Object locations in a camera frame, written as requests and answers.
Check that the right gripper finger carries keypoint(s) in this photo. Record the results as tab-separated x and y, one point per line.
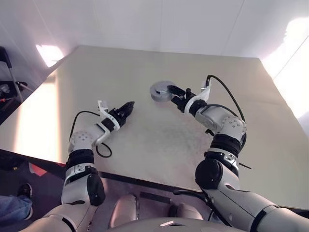
179	101
177	90

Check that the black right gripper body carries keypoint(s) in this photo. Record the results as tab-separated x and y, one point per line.
188	94

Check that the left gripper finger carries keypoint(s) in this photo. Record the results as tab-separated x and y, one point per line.
127	105
126	115

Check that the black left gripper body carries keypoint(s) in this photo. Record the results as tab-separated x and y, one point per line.
116	114

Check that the copper wound stator disc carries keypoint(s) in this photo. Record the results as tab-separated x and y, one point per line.
160	93

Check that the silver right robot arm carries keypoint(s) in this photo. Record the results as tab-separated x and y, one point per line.
217	120

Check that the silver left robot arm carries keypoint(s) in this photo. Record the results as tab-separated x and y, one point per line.
79	140

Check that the black flat bar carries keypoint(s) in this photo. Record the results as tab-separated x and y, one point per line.
155	197

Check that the black zip tie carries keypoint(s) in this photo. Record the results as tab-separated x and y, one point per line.
246	166

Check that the rounded beige robot leg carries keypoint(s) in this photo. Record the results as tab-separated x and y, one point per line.
187	211
125	210

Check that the red object under table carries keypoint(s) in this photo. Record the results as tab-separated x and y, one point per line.
36	170

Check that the silver cart pole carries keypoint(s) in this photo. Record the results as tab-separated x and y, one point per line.
15	83

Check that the silver robot torso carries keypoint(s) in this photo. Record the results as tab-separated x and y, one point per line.
157	227

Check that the black sneaker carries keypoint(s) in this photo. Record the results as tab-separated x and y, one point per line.
25	191

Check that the black equipment cart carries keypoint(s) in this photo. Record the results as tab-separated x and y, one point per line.
4	56

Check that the blue jeans leg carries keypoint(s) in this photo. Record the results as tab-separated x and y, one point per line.
12	210

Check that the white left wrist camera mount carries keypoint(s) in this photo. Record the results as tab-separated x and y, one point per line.
102	106

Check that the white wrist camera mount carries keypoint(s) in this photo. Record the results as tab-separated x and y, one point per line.
102	106
206	90

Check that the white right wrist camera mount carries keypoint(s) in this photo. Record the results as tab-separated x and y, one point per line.
206	90

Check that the black table frame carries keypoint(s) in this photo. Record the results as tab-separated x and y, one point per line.
144	181

